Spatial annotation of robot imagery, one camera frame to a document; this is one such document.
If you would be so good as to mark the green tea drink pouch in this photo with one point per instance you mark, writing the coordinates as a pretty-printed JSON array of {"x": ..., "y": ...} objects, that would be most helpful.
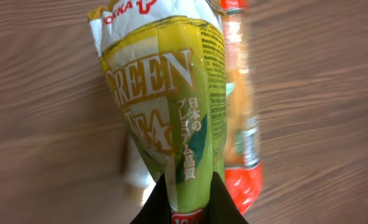
[{"x": 164, "y": 64}]

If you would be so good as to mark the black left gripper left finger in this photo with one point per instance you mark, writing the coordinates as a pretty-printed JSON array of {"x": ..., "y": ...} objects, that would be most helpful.
[{"x": 156, "y": 210}]

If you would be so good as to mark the orange biscuit pack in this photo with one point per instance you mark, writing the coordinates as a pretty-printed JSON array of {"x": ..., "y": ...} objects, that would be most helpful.
[{"x": 243, "y": 166}]

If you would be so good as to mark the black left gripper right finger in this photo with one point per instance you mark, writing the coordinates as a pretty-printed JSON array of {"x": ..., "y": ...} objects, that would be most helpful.
[{"x": 221, "y": 209}]

